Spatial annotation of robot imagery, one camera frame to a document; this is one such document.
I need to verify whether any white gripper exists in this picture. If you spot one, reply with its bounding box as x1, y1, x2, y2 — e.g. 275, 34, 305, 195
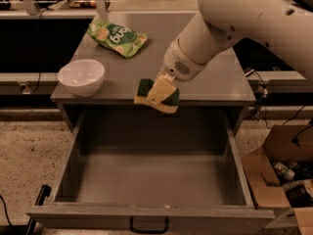
146, 38, 205, 105

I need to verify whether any green and yellow sponge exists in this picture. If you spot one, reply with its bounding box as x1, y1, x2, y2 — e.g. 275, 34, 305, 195
134, 77, 180, 114

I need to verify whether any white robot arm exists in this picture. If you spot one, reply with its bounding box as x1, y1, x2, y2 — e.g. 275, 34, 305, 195
146, 0, 313, 106

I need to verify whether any open grey top drawer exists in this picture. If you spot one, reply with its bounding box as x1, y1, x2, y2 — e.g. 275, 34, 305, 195
27, 106, 274, 233

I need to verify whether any green snack bag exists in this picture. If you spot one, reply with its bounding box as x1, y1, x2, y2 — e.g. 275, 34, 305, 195
87, 19, 148, 59

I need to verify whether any grey cabinet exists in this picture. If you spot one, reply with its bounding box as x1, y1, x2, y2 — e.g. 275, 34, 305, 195
51, 11, 255, 128

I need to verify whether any white bowl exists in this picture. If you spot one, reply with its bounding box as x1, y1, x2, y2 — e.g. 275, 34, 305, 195
58, 59, 105, 97

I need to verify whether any cardboard box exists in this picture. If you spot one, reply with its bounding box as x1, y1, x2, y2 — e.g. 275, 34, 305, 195
242, 125, 313, 235

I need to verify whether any black stand on floor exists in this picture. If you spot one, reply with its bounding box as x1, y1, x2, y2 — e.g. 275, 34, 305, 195
0, 184, 53, 235

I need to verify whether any black cables right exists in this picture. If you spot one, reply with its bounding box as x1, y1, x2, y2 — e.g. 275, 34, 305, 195
244, 67, 270, 119

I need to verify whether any black cable left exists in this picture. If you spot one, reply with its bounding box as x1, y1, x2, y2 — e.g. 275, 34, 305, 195
31, 7, 50, 95

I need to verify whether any black drawer handle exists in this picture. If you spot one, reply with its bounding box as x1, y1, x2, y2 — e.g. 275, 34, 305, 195
129, 217, 169, 235

